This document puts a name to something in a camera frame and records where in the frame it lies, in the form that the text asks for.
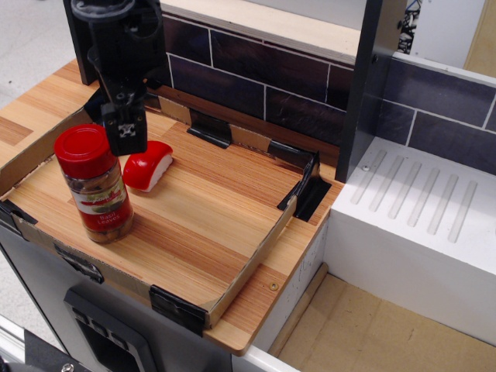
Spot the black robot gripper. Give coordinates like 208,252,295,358
71,3,165,157

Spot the basil bottle with red cap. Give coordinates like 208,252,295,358
53,124,133,243

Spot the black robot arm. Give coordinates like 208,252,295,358
70,1,166,156

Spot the cardboard fence with black tape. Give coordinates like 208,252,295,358
1,72,341,351

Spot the red and white toy sushi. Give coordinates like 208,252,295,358
122,140,174,192

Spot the grey toy oven front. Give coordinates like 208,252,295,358
62,286,158,372

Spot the white ribbed drainboard sink unit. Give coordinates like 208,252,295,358
324,138,495,343

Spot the dark grey left post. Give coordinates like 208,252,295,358
63,0,98,85

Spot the dark grey vertical post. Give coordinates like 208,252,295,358
336,0,406,183

